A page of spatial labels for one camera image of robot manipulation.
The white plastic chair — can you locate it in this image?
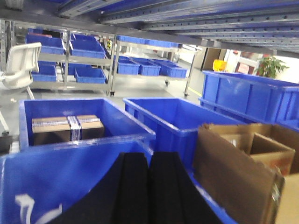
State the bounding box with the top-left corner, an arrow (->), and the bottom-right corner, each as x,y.
0,42 -> 42,99

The blue bin with box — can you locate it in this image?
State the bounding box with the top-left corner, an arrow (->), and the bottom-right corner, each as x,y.
19,98 -> 156,152

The open brown cardboard box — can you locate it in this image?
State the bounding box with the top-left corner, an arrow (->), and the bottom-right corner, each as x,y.
193,123 -> 299,224

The near blue bin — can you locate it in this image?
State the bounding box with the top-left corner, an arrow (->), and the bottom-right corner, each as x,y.
0,141 -> 233,224

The taped cardboard box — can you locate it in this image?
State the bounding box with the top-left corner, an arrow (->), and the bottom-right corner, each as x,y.
32,115 -> 105,146

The steel shelf cart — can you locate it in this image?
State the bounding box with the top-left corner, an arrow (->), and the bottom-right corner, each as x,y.
109,35 -> 202,98
3,21 -> 114,96

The potted plant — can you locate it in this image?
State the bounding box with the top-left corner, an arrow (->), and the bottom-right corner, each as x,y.
255,56 -> 289,78

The yellow bin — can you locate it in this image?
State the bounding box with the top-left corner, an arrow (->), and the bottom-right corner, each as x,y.
213,59 -> 227,71

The large blue crate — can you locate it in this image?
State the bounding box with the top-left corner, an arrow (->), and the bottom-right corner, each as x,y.
199,70 -> 299,124

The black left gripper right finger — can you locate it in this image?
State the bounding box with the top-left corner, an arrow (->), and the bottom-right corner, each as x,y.
149,152 -> 222,224

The empty blue bin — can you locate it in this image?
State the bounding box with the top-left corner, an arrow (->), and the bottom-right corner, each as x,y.
123,98 -> 242,169

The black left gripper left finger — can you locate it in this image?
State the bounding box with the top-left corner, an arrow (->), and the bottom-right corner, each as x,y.
51,153 -> 149,224

